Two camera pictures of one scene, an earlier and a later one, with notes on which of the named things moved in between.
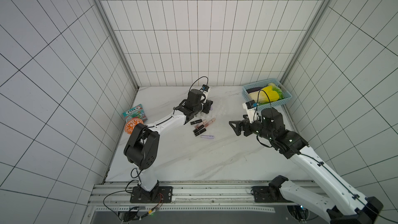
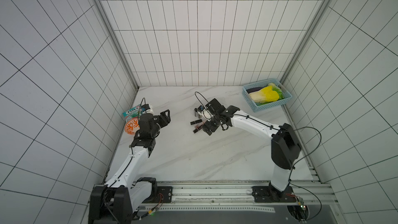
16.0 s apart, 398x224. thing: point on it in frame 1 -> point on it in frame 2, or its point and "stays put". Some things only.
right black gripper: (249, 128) -> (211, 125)
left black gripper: (208, 104) -> (163, 119)
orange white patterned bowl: (130, 124) stays put
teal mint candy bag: (135, 112) stays put
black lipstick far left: (196, 122) stays put
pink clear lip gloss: (198, 125) stays put
